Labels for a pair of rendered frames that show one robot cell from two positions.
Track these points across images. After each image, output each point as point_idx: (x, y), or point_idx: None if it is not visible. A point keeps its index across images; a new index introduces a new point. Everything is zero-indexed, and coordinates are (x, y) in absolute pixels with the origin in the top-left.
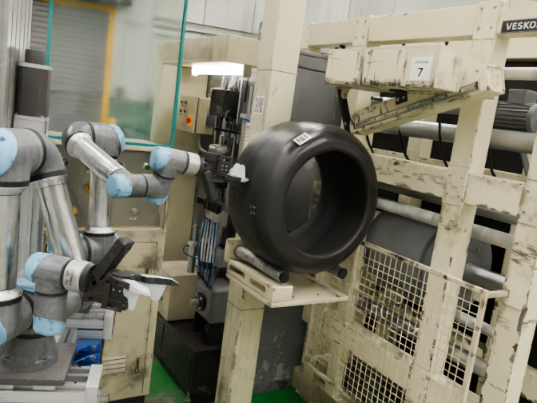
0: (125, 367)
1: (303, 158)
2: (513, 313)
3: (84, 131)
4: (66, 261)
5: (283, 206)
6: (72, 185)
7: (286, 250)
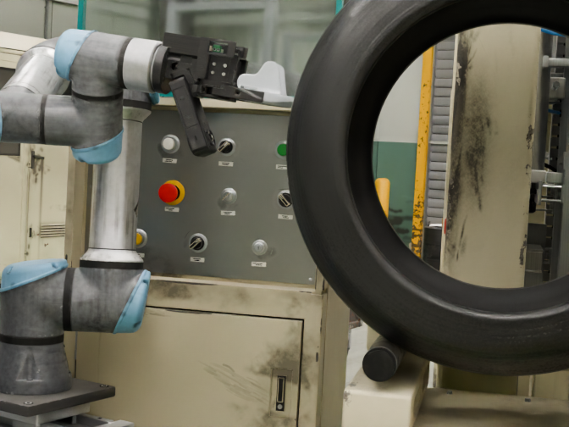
0: None
1: (394, 18)
2: None
3: (53, 47)
4: None
5: (340, 153)
6: None
7: (368, 282)
